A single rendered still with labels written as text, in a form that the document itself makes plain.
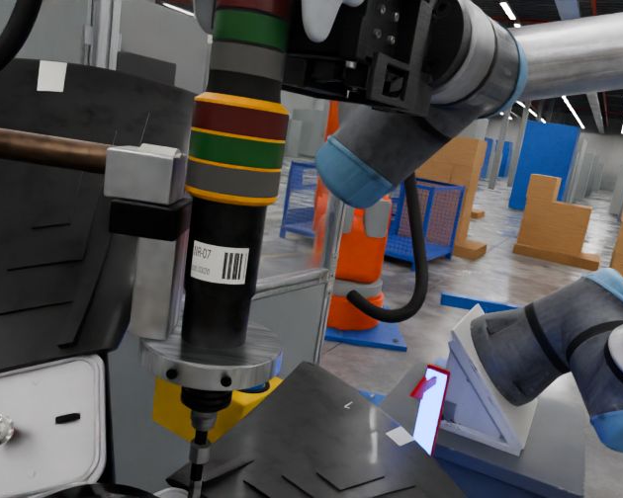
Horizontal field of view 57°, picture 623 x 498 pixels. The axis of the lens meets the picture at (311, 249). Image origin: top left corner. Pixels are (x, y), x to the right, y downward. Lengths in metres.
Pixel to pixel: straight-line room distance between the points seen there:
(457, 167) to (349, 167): 7.71
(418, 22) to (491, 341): 0.65
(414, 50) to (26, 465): 0.28
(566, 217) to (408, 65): 9.11
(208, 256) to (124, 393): 1.05
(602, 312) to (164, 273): 0.71
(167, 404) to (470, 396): 0.44
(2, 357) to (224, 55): 0.18
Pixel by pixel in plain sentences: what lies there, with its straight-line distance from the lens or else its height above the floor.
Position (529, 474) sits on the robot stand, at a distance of 0.89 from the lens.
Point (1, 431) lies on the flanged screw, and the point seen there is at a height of 1.26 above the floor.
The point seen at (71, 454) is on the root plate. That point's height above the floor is 1.25.
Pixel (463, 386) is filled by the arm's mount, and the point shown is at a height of 1.07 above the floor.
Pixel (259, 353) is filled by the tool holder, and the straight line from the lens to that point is 0.28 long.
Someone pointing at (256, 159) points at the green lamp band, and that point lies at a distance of 0.25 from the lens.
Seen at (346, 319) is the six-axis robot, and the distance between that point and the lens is 4.16.
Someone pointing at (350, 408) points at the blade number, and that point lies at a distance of 0.53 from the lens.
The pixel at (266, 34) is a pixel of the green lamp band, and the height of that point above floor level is 1.45.
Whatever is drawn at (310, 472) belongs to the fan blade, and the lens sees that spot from 0.42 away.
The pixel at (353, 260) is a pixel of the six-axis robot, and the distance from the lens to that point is 4.11.
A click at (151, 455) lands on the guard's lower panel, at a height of 0.63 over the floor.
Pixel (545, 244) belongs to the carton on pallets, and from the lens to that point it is 9.46.
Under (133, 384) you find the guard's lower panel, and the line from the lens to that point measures 1.31.
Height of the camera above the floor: 1.41
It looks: 12 degrees down
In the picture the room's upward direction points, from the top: 9 degrees clockwise
